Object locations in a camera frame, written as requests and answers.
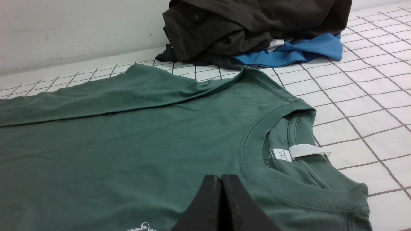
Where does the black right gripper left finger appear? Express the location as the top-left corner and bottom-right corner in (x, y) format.
(171, 175), (222, 231)

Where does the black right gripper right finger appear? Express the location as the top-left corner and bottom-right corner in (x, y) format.
(221, 175), (280, 231)

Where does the green long sleeve shirt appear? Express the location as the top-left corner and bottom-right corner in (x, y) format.
(1, 64), (372, 231)

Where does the blue shirt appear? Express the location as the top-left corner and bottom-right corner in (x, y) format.
(233, 33), (343, 68)

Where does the white grid table mat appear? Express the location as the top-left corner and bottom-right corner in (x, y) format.
(0, 6), (411, 231)

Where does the dark grey clothing pile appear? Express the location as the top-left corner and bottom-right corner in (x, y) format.
(156, 0), (352, 70)

